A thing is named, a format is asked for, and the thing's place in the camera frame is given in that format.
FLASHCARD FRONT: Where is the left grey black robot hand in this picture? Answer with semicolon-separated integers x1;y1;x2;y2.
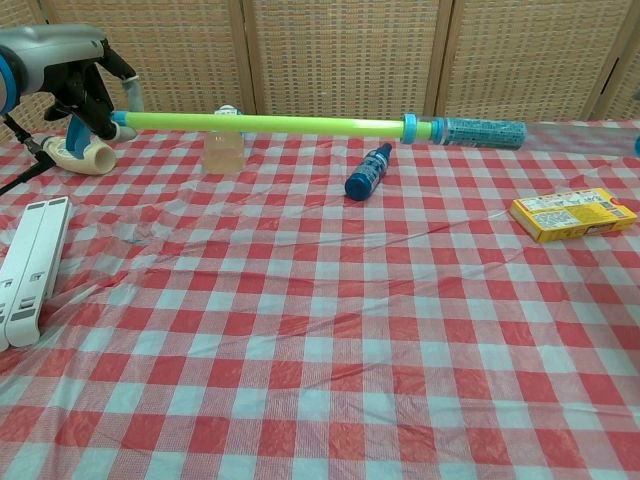
19;26;147;144

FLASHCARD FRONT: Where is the clear tube with blue nozzle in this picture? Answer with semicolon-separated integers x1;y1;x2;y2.
401;113;640;156

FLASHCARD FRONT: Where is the beige plastic bottle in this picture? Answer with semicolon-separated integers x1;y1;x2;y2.
39;134;118;177

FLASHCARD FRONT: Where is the clear drink bottle white cap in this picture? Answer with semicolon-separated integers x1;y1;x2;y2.
203;104;248;175

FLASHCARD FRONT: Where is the white folding stand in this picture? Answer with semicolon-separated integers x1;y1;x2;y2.
0;197;72;351

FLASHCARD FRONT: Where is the woven rattan folding screen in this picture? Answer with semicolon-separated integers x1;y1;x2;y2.
0;0;640;146

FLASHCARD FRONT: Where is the dark blue small bottle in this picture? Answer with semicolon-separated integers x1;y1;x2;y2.
344;142;393;201

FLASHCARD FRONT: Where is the red white checkered tablecloth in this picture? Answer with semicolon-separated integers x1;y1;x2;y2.
0;118;640;480

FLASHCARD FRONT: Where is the yellow cardboard box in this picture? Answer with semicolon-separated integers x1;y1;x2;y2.
509;187;639;244

